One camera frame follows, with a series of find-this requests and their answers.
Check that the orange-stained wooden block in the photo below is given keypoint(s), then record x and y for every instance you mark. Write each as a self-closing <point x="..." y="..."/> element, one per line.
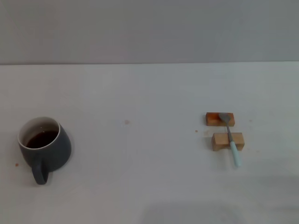
<point x="212" y="119"/>

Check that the light wooden notched block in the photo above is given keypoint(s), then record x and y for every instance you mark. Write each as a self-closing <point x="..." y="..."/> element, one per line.
<point x="219" y="140"/>

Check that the grey ceramic coffee cup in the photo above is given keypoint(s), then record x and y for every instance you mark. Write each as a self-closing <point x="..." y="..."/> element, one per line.
<point x="58" y="151"/>

